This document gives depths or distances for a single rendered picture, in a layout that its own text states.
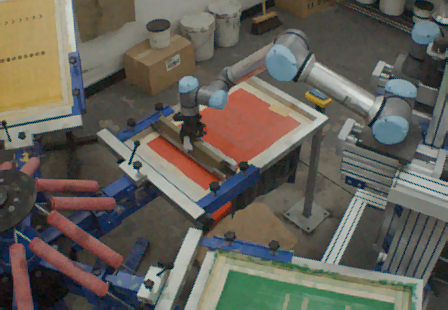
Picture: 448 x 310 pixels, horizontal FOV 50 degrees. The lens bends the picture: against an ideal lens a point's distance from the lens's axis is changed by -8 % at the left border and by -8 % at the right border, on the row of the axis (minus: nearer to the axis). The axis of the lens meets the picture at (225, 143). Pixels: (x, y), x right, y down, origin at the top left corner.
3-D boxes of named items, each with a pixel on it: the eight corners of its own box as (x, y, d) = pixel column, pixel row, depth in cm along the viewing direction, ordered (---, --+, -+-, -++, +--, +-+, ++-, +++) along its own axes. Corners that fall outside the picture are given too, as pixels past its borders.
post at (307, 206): (304, 196, 332) (318, 75, 268) (330, 214, 320) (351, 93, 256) (282, 215, 321) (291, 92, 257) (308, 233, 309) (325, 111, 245)
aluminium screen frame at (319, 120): (241, 74, 271) (241, 68, 269) (328, 124, 239) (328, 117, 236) (119, 144, 232) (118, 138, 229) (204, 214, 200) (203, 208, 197)
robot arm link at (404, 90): (413, 108, 182) (420, 79, 173) (408, 129, 173) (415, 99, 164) (383, 100, 186) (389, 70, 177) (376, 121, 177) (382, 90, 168)
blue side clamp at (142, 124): (169, 115, 248) (168, 104, 244) (175, 120, 246) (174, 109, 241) (119, 145, 233) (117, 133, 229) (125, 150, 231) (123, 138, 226)
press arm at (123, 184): (137, 176, 211) (135, 168, 207) (146, 184, 207) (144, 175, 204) (104, 197, 202) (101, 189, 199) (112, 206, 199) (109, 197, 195)
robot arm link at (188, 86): (193, 88, 192) (174, 83, 195) (195, 111, 200) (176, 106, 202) (203, 77, 197) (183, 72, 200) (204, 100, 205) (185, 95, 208)
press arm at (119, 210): (249, 128, 252) (249, 118, 249) (257, 133, 249) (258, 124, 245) (31, 270, 190) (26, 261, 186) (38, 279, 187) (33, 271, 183)
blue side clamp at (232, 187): (251, 173, 218) (251, 161, 213) (259, 179, 215) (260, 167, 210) (198, 211, 203) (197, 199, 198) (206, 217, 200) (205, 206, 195)
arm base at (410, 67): (435, 67, 220) (440, 49, 213) (430, 84, 210) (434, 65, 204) (405, 58, 226) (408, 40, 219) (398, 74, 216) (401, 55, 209)
